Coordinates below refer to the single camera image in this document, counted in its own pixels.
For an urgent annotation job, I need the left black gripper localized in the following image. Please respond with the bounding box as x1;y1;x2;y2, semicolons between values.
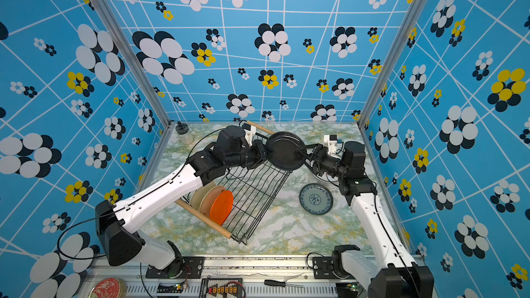
226;139;278;170

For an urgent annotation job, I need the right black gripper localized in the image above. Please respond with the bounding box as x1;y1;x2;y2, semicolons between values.
300;145;350;182

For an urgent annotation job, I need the black small plate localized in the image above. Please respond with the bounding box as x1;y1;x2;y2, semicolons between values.
266;132;306;171

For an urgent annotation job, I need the black wire dish rack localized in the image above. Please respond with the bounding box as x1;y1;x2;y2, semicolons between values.
185;124;293;244

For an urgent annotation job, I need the grey-green small plate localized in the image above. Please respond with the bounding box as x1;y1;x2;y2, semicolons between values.
299;183;333;215

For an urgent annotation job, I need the orange small plate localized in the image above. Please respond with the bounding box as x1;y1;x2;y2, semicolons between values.
208;190;234;226

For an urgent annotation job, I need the beige small plate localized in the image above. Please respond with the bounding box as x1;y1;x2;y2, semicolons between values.
199;186;226;217

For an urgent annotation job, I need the cream small plate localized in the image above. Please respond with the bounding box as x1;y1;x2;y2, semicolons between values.
190;182;216;211

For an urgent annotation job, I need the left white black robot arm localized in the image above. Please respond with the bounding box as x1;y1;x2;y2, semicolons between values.
95;126;273;272

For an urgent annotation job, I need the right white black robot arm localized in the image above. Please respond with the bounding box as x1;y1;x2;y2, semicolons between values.
298;142;434;297

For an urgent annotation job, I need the clear jar black lid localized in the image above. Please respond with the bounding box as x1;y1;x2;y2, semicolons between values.
175;121;194;145

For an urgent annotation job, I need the black screwdriver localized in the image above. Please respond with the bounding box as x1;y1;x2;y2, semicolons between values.
264;280;303;288

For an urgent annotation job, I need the black terminal power board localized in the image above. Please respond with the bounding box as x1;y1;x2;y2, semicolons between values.
199;277;247;298

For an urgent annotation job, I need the small green circuit board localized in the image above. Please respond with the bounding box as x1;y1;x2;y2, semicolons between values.
157;283;184;294

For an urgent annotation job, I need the red round tin lid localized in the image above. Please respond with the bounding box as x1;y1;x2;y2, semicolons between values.
88;277;126;298

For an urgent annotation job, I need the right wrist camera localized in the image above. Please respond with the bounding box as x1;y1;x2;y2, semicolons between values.
323;135;342;156

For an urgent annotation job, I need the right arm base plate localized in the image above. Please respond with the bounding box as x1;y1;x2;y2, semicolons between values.
309;256;371;280

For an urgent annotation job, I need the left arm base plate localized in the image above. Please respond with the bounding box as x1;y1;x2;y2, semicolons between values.
145;256;206;280

